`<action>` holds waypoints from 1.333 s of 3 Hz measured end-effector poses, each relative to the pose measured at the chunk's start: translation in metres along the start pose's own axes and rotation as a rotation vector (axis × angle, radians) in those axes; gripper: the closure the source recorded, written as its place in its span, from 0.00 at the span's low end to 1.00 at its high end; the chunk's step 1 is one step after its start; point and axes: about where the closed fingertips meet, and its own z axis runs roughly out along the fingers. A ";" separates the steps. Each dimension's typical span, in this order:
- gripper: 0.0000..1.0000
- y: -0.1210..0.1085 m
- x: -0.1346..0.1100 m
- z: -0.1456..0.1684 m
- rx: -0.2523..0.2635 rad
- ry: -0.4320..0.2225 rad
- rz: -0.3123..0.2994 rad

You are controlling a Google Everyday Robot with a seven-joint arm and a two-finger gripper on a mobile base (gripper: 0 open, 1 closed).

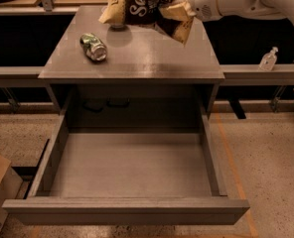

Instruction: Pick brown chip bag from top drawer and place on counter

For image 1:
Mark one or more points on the open grey top drawer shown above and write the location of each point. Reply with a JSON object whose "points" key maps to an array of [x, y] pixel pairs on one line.
{"points": [[122, 170]]}

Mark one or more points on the brown SenSalt chip bag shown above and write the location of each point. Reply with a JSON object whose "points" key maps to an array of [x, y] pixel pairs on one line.
{"points": [[173, 18]]}

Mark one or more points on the white ceramic bowl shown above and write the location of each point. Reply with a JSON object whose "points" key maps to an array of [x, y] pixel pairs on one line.
{"points": [[117, 26]]}

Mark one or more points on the grey cabinet counter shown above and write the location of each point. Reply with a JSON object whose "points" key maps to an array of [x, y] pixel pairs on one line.
{"points": [[135, 55]]}

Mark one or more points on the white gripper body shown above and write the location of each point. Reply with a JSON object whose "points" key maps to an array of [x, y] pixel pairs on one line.
{"points": [[203, 1]]}

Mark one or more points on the grey metal rail shelf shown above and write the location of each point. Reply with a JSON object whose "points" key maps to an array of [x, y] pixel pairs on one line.
{"points": [[234, 74]]}

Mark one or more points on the crushed green soda can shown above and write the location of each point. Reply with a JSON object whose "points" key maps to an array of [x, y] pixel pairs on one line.
{"points": [[93, 47]]}

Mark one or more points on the clear sanitizer pump bottle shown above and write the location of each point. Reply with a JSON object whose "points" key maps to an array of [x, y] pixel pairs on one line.
{"points": [[269, 60]]}

